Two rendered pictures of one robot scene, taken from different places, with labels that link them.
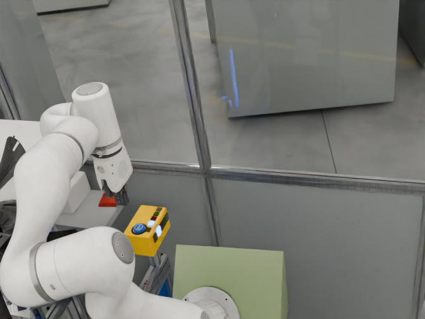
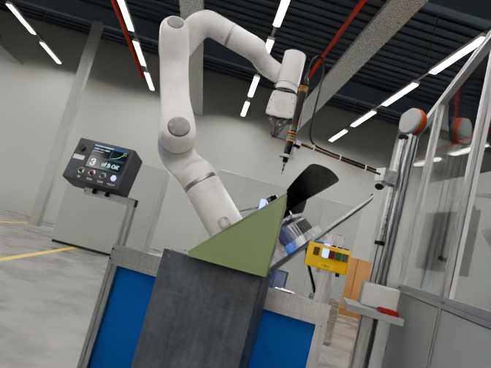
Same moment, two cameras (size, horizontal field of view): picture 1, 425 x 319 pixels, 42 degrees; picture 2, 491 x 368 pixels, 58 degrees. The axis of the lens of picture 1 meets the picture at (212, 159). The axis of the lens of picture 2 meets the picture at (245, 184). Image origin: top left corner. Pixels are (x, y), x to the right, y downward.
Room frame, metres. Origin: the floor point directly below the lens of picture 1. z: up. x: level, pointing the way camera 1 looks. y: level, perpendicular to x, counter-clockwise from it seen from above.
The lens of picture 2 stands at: (0.75, -1.33, 1.02)
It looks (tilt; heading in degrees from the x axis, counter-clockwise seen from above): 7 degrees up; 78
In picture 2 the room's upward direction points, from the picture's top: 15 degrees clockwise
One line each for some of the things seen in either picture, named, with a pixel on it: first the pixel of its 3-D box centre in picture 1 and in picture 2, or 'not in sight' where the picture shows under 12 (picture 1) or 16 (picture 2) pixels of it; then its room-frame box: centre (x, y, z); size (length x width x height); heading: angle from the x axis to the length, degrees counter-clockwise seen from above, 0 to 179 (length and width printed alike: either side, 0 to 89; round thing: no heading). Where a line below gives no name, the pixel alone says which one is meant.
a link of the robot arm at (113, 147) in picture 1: (104, 143); (286, 89); (1.14, 0.25, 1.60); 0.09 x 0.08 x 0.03; 157
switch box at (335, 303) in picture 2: not in sight; (319, 318); (1.74, 0.79, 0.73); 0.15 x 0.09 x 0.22; 157
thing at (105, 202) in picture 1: (109, 199); (388, 312); (1.89, 0.46, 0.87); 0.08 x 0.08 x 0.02; 74
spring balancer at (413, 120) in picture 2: not in sight; (413, 123); (2.04, 0.86, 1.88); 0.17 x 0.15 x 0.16; 67
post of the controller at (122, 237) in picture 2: not in sight; (126, 222); (0.71, 0.59, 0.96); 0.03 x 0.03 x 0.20; 67
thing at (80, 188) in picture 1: (63, 190); (378, 296); (1.95, 0.66, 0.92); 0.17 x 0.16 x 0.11; 157
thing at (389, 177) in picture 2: not in sight; (386, 177); (1.95, 0.84, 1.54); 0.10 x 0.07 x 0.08; 12
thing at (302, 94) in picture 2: not in sight; (297, 112); (1.34, 0.71, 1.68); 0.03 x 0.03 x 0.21
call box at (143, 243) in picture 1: (147, 231); (326, 259); (1.47, 0.26, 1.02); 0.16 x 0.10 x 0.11; 157
